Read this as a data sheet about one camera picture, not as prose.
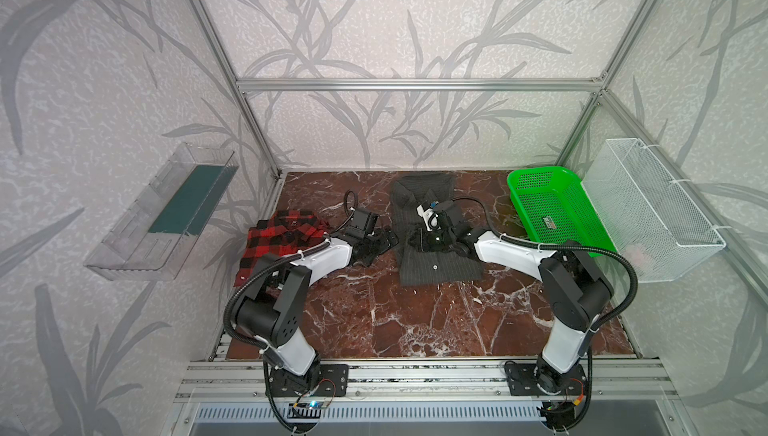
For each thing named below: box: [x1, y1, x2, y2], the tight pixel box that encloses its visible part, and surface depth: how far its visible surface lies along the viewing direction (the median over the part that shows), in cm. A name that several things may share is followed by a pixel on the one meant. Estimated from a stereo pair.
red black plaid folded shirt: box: [234, 210, 330, 287], surface depth 97 cm
